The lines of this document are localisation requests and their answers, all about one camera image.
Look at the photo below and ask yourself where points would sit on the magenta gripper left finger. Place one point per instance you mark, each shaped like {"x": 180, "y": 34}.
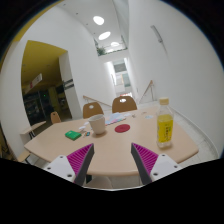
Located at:
{"x": 73, "y": 167}

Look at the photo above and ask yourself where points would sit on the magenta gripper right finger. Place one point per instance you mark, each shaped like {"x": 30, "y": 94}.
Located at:
{"x": 151, "y": 166}

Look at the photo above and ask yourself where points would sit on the green small box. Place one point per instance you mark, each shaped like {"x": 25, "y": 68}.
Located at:
{"x": 72, "y": 135}

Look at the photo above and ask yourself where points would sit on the red round coaster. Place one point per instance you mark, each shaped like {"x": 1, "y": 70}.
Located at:
{"x": 122, "y": 128}

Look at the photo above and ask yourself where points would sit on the white paper cup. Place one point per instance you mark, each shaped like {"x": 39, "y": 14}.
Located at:
{"x": 97, "y": 123}

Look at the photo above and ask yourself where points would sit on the yellow drink plastic bottle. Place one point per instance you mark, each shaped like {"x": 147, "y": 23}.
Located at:
{"x": 165, "y": 119}

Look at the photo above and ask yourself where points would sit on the small wooden chair far left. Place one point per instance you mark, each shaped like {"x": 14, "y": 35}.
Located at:
{"x": 55, "y": 118}

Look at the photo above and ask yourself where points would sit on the pastel paper stack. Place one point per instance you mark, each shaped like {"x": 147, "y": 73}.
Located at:
{"x": 114, "y": 118}

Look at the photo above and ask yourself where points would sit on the wooden chair right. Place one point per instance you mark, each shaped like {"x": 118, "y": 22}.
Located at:
{"x": 123, "y": 104}

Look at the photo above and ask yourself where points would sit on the small side table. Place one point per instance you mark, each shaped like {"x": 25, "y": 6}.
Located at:
{"x": 30, "y": 129}

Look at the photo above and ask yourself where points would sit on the wooden stair handrail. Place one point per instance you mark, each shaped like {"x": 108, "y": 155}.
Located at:
{"x": 148, "y": 93}

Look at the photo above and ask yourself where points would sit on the green balcony plant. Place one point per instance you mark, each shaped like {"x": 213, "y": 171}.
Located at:
{"x": 101, "y": 51}

